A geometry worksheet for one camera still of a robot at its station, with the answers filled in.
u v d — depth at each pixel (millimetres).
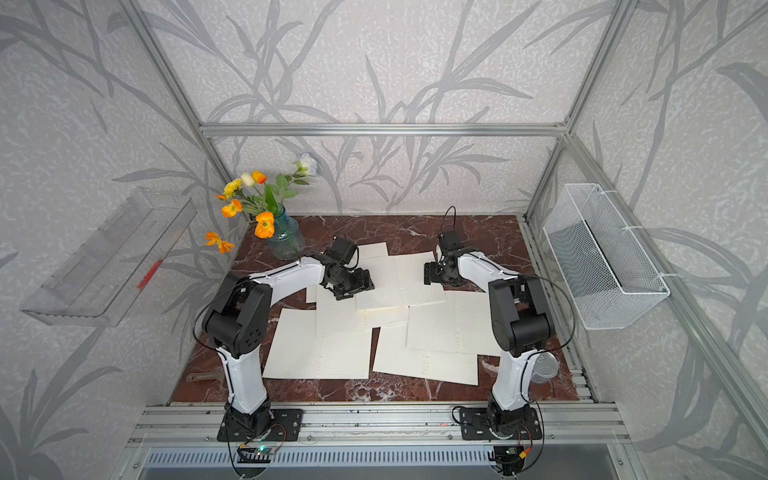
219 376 801
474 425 729
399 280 1012
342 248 800
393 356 853
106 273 674
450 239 805
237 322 510
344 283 829
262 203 889
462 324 912
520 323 507
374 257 1089
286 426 731
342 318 907
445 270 738
